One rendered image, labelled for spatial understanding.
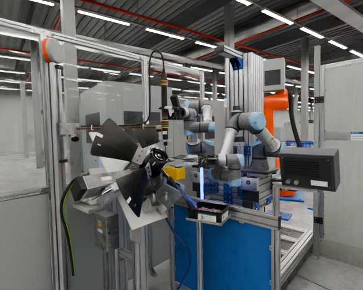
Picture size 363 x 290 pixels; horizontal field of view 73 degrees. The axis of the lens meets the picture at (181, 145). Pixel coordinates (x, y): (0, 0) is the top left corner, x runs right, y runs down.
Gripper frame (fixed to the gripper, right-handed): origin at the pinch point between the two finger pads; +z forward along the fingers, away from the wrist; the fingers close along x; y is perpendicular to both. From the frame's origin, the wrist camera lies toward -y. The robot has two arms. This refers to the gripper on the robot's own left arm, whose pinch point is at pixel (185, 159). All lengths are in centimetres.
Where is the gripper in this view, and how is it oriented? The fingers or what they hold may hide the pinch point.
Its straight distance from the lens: 153.0
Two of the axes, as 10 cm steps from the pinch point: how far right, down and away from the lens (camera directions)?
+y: -1.0, 1.6, -9.8
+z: -9.9, 0.2, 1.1
